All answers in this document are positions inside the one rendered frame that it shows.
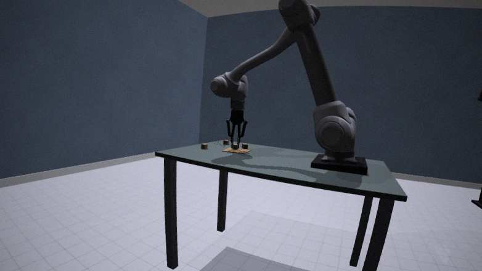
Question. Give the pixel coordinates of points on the tan flat mat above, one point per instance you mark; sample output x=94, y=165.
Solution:
x=242, y=151

